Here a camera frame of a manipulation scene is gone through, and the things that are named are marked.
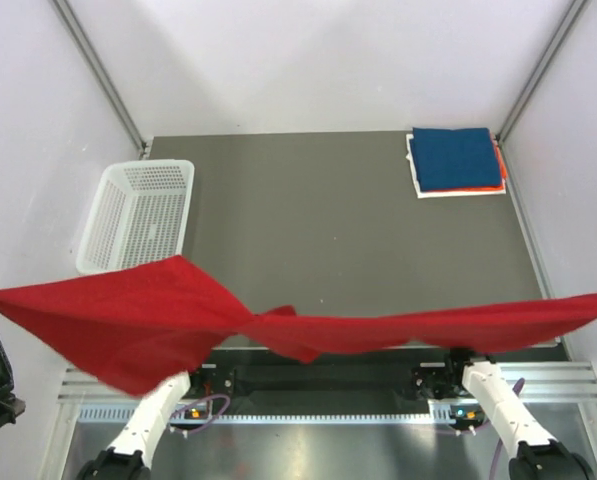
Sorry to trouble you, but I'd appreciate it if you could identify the white plastic basket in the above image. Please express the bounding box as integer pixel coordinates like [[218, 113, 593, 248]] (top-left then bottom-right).
[[76, 159, 195, 275]]

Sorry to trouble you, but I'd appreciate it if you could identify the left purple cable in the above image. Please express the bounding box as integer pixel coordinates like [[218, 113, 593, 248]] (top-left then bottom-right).
[[170, 393, 232, 431]]

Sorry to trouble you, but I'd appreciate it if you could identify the folded white t-shirt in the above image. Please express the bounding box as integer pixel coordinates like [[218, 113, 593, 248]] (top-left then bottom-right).
[[405, 133, 507, 199]]

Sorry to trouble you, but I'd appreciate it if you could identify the aluminium frame post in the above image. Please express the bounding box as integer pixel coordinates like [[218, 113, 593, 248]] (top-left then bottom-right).
[[49, 0, 149, 159], [495, 0, 590, 143]]

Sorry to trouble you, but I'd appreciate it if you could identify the folded blue t-shirt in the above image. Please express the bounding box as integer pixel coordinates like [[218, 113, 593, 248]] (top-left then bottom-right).
[[413, 127, 501, 191]]

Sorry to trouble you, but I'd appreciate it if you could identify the right aluminium frame post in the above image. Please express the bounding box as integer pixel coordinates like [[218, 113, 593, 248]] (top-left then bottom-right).
[[495, 0, 590, 143]]

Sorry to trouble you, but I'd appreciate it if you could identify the red t-shirt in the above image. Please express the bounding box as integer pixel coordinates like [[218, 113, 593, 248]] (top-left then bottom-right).
[[0, 256, 597, 396]]

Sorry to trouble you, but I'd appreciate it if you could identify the slotted grey cable duct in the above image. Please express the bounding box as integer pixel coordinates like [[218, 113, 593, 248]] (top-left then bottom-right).
[[80, 399, 484, 426]]

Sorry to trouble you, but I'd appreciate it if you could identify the left aluminium frame post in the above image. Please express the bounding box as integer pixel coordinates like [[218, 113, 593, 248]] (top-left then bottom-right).
[[49, 0, 149, 159]]

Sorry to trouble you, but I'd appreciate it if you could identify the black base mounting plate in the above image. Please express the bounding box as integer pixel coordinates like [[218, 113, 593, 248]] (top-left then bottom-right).
[[190, 347, 477, 400]]

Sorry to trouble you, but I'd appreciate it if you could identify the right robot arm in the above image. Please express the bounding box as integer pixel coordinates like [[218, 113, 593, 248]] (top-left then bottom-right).
[[444, 349, 595, 479]]

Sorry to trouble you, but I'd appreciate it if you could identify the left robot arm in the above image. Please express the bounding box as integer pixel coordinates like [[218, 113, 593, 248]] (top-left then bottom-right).
[[0, 341, 205, 479]]

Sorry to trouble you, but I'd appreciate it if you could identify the folded orange t-shirt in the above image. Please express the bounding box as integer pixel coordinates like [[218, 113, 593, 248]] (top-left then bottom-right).
[[468, 143, 508, 193]]

